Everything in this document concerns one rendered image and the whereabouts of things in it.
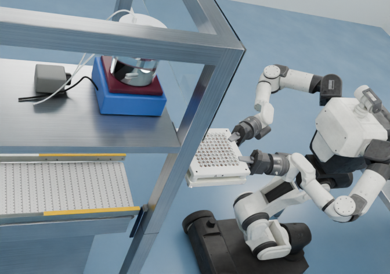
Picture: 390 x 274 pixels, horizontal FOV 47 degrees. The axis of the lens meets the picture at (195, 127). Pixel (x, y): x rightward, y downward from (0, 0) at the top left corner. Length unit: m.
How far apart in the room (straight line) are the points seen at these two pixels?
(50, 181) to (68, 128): 0.47
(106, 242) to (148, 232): 0.91
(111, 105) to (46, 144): 0.23
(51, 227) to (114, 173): 0.33
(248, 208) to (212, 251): 0.43
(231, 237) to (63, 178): 1.22
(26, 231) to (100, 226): 0.26
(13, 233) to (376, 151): 1.39
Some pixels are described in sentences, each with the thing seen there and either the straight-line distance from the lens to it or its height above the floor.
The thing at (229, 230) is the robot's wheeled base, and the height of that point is 0.17.
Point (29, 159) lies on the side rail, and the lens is 1.79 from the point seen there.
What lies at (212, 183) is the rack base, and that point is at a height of 0.98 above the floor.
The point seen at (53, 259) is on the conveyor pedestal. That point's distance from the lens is 1.95.
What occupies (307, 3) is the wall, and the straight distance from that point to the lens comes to 6.25.
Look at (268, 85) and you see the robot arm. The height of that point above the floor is 1.11.
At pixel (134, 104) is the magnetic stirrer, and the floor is 1.30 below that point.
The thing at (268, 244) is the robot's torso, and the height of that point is 0.35.
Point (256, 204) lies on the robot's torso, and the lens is 2.19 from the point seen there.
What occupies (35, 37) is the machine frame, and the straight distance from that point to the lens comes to 1.03.
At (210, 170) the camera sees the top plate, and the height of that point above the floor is 1.03.
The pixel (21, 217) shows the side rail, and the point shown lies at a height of 0.84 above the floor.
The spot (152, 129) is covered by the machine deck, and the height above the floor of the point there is 1.25.
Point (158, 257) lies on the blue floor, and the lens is 2.63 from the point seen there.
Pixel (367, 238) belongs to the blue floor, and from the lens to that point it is 3.49.
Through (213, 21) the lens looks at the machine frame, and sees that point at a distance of 1.25.
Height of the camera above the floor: 2.16
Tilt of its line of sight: 39 degrees down
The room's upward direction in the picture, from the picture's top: 24 degrees clockwise
